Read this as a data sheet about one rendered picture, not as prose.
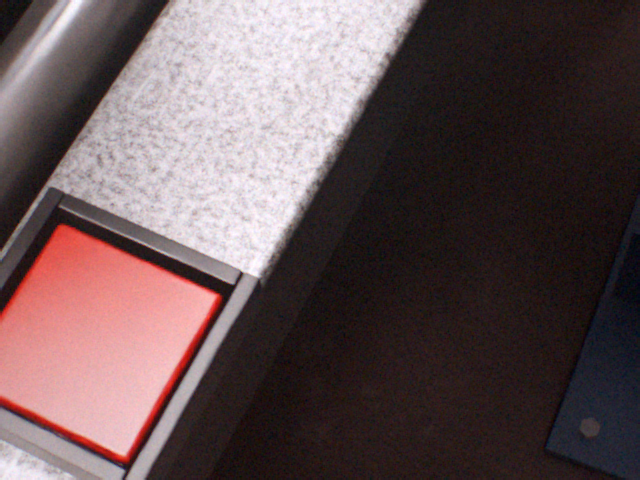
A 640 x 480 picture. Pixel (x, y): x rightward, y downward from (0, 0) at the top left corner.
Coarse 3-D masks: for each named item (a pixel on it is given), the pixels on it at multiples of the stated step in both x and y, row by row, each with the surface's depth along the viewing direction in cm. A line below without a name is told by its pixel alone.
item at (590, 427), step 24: (624, 240) 144; (624, 264) 134; (624, 288) 138; (600, 312) 140; (624, 312) 140; (600, 336) 139; (624, 336) 139; (600, 360) 137; (624, 360) 137; (576, 384) 136; (600, 384) 136; (624, 384) 136; (576, 408) 135; (600, 408) 135; (624, 408) 135; (552, 432) 134; (576, 432) 134; (600, 432) 134; (624, 432) 134; (576, 456) 133; (600, 456) 133; (624, 456) 133
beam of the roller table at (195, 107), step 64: (192, 0) 48; (256, 0) 47; (320, 0) 47; (384, 0) 47; (448, 0) 50; (128, 64) 46; (192, 64) 46; (256, 64) 46; (320, 64) 46; (384, 64) 46; (128, 128) 45; (192, 128) 45; (256, 128) 45; (320, 128) 45; (384, 128) 49; (64, 192) 44; (128, 192) 44; (192, 192) 44; (256, 192) 44; (320, 192) 44; (0, 256) 43; (256, 256) 43; (320, 256) 47; (256, 320) 43; (256, 384) 46; (0, 448) 40; (192, 448) 42
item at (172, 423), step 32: (32, 224) 42; (96, 224) 42; (128, 224) 41; (32, 256) 42; (160, 256) 41; (192, 256) 41; (0, 288) 41; (224, 288) 41; (256, 288) 40; (224, 320) 40; (224, 352) 40; (192, 384) 39; (0, 416) 39; (192, 416) 39; (32, 448) 39; (64, 448) 38; (160, 448) 38
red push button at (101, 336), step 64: (64, 256) 41; (128, 256) 41; (0, 320) 40; (64, 320) 40; (128, 320) 40; (192, 320) 40; (0, 384) 39; (64, 384) 39; (128, 384) 39; (128, 448) 38
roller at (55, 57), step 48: (48, 0) 47; (96, 0) 47; (144, 0) 49; (0, 48) 47; (48, 48) 46; (96, 48) 47; (0, 96) 45; (48, 96) 46; (96, 96) 48; (0, 144) 45; (48, 144) 46; (0, 192) 45; (0, 240) 45
